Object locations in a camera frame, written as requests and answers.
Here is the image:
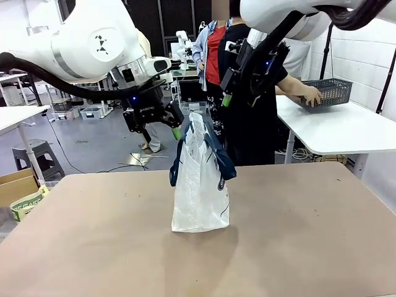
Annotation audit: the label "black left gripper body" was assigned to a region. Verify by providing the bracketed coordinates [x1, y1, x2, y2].
[122, 88, 170, 126]

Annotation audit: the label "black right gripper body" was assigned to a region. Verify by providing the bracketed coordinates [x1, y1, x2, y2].
[238, 38, 288, 95]

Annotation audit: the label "white navy-handled shopping bag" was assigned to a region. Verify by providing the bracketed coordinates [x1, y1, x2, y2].
[169, 111, 238, 233]

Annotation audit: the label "grey plastic lattice basket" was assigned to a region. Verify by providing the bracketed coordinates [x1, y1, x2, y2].
[298, 79, 353, 113]

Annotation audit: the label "collaborator left forearm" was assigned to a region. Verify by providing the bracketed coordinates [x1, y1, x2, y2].
[275, 85, 299, 97]

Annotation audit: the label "collaborator right forearm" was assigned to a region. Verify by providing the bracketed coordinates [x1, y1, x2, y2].
[280, 75, 310, 93]

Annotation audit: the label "collaborator right hand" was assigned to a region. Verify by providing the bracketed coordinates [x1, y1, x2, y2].
[298, 85, 324, 108]

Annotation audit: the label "clear plastic storage bin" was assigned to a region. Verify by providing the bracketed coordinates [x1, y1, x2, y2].
[179, 101, 208, 116]
[80, 106, 105, 120]

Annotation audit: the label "mannequin cream jacket grey trousers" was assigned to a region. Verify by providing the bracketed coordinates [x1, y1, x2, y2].
[137, 30, 162, 154]

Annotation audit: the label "black equipment case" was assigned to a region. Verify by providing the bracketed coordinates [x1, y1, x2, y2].
[179, 80, 207, 103]

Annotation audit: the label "person in red shirt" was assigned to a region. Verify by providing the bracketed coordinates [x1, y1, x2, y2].
[191, 20, 230, 137]

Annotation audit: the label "metal sheet on floor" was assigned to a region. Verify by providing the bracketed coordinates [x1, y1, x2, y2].
[119, 151, 170, 170]

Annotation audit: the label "collaborator body in black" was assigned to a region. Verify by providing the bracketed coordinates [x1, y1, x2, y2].
[216, 0, 291, 166]

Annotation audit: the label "black light stand pole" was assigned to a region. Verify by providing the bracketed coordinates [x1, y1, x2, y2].
[319, 24, 334, 80]

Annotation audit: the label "white side table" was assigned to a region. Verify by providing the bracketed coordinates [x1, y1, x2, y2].
[275, 94, 396, 165]

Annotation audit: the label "grey plastic step stool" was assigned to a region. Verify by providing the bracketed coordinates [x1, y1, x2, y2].
[12, 140, 66, 181]

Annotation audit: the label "white desk with pole leg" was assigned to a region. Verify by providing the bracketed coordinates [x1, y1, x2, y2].
[0, 105, 52, 186]

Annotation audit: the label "black tripod stand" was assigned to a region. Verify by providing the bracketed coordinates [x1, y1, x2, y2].
[376, 58, 392, 114]

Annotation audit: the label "brown cardboard box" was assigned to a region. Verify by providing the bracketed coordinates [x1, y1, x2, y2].
[0, 168, 40, 208]

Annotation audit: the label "green printed carton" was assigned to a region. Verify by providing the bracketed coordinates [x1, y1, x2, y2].
[10, 185, 50, 223]

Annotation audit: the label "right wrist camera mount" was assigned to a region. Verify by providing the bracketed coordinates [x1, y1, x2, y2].
[225, 39, 246, 52]

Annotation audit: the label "black floor cable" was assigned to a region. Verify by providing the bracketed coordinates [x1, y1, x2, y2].
[46, 114, 150, 174]

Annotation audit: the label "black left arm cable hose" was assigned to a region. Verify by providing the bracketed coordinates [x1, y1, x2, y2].
[0, 52, 174, 103]

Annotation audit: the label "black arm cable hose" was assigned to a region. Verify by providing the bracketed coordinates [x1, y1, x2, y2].
[0, 52, 174, 103]
[244, 0, 387, 83]

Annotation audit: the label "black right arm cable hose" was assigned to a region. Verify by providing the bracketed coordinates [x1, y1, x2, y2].
[244, 0, 387, 83]

